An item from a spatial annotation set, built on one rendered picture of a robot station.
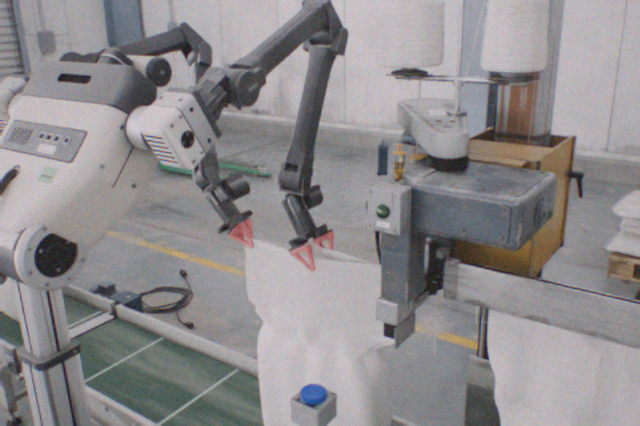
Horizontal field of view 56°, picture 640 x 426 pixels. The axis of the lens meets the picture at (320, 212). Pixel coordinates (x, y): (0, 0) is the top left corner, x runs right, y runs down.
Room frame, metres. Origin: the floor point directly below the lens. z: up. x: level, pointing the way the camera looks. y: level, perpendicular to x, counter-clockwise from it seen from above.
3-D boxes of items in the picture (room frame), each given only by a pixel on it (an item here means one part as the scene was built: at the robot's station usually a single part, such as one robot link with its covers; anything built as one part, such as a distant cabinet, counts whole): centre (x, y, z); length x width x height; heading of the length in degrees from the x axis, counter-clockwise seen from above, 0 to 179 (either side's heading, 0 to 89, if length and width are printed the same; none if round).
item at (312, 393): (1.16, 0.02, 0.84); 0.06 x 0.06 x 0.02
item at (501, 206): (1.22, -0.32, 1.21); 0.30 x 0.25 x 0.30; 54
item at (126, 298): (2.62, 1.01, 0.35); 0.30 x 0.15 x 0.15; 54
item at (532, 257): (1.51, -0.49, 1.18); 0.34 x 0.25 x 0.31; 144
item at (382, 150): (1.70, -0.21, 1.25); 0.10 x 0.08 x 0.12; 169
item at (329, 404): (1.16, 0.02, 0.81); 0.08 x 0.08 x 0.06; 54
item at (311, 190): (1.58, 0.05, 1.20); 0.11 x 0.09 x 0.12; 146
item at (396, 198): (1.16, -0.14, 1.29); 0.08 x 0.05 x 0.09; 54
